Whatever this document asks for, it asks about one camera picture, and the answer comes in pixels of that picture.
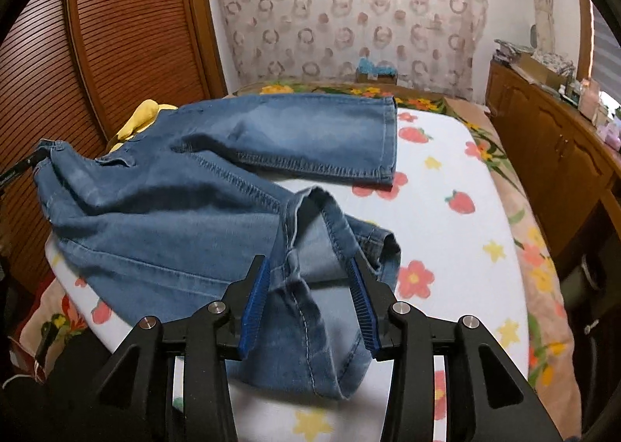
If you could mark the floral beige bed blanket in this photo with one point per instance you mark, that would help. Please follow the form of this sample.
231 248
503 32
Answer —
533 237

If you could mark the white fruit print pad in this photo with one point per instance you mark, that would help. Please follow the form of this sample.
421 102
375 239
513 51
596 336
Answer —
184 226

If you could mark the cardboard box on cabinet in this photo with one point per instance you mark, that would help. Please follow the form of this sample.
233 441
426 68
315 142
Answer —
538 72

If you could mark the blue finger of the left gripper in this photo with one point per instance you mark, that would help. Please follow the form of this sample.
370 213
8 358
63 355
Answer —
22 166

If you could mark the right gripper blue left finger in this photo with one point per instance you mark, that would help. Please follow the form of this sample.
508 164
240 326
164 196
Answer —
224 330

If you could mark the brown wooden side cabinet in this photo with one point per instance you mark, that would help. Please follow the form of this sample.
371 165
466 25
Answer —
570 176

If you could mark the yellow plush toy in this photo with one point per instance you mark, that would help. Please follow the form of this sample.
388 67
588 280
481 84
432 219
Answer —
142 118

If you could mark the circle pattern sheer curtain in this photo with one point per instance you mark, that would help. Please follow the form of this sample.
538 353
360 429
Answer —
428 44

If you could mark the pink bottle on cabinet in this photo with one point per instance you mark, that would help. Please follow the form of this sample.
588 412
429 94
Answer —
589 100

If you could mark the brown louvered wardrobe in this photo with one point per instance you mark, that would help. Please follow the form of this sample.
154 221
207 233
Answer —
75 70

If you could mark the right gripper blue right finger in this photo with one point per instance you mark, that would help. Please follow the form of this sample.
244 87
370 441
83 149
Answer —
394 331

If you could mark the blue denim pants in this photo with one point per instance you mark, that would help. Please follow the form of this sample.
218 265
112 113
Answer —
165 223

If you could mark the grey zebra window blind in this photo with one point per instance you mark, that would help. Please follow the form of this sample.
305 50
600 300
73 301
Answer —
607 58

